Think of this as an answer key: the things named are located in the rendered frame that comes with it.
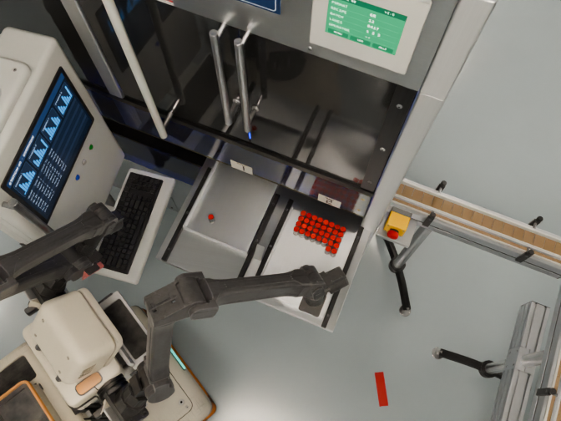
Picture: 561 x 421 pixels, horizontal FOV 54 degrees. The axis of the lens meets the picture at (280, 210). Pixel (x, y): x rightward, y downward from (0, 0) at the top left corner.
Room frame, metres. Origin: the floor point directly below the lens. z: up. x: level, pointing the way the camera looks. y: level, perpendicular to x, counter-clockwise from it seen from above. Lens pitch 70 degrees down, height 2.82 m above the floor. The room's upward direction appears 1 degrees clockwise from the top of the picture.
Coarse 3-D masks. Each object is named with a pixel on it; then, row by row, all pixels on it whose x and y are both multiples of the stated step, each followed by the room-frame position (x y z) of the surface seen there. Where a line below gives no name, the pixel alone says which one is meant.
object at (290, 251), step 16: (288, 224) 0.67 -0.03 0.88; (288, 240) 0.61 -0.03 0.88; (304, 240) 0.61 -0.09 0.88; (352, 240) 0.61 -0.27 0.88; (272, 256) 0.54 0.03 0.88; (288, 256) 0.54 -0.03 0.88; (304, 256) 0.54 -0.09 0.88; (320, 256) 0.54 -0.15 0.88; (336, 256) 0.54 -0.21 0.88; (272, 272) 0.48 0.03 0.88; (320, 272) 0.48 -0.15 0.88; (288, 304) 0.37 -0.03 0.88
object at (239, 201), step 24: (216, 168) 0.90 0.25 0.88; (216, 192) 0.79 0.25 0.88; (240, 192) 0.79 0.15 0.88; (264, 192) 0.80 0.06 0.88; (192, 216) 0.69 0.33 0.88; (216, 216) 0.69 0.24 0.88; (240, 216) 0.70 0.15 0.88; (264, 216) 0.69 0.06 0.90; (216, 240) 0.59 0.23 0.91; (240, 240) 0.60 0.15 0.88
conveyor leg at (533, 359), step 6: (528, 354) 0.23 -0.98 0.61; (534, 354) 0.22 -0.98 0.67; (540, 354) 0.22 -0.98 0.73; (504, 360) 0.23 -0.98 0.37; (522, 360) 0.21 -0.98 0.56; (528, 360) 0.20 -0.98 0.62; (534, 360) 0.20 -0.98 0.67; (540, 360) 0.20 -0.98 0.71; (486, 366) 0.22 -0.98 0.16; (492, 366) 0.21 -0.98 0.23; (498, 366) 0.21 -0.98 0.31; (528, 366) 0.19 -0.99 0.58; (492, 372) 0.19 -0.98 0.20; (498, 372) 0.18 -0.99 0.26
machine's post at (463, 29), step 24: (480, 0) 0.65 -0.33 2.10; (456, 24) 0.65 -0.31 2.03; (480, 24) 0.64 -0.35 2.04; (456, 48) 0.65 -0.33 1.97; (432, 72) 0.65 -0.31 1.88; (456, 72) 0.64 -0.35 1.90; (432, 96) 0.65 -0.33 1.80; (408, 120) 0.66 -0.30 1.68; (432, 120) 0.64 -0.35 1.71; (408, 144) 0.65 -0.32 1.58; (408, 168) 0.64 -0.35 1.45; (384, 192) 0.65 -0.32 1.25
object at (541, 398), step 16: (560, 288) 0.44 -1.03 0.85; (560, 304) 0.37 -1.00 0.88; (560, 320) 0.31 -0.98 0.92; (560, 336) 0.26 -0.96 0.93; (544, 352) 0.21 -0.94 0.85; (560, 352) 0.20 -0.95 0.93; (544, 368) 0.15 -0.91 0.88; (560, 368) 0.15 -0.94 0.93; (544, 384) 0.10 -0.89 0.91; (560, 384) 0.10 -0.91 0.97; (544, 400) 0.05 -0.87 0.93; (560, 400) 0.05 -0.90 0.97; (528, 416) 0.00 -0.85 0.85; (544, 416) 0.00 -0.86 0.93; (560, 416) 0.00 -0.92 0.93
